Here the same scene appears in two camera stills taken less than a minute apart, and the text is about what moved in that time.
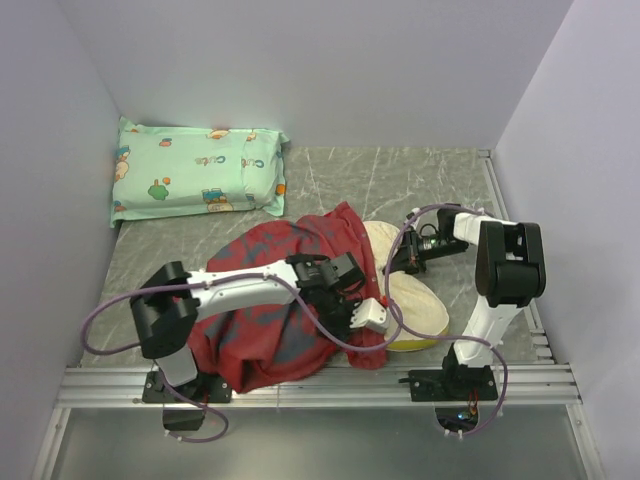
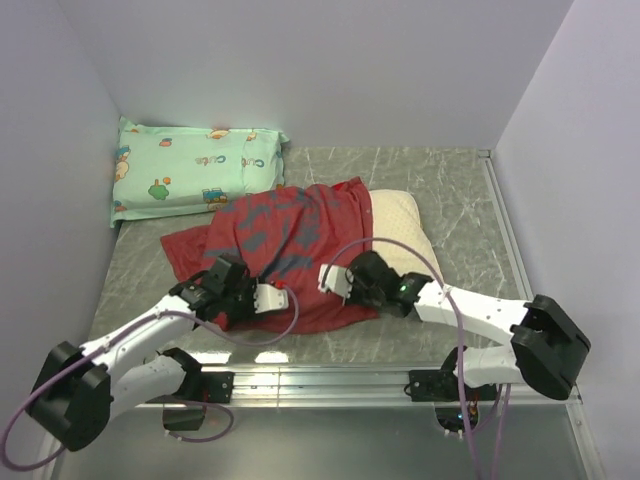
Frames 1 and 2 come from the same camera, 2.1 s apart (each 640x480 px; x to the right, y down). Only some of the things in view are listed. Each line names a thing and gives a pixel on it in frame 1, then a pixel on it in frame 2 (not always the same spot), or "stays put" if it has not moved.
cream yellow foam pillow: (416, 308) → (396, 216)
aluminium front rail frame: (345, 388) stays put
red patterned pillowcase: (256, 347) → (284, 234)
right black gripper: (405, 260) → (354, 298)
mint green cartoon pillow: (166, 170) stays put
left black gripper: (343, 327) → (249, 284)
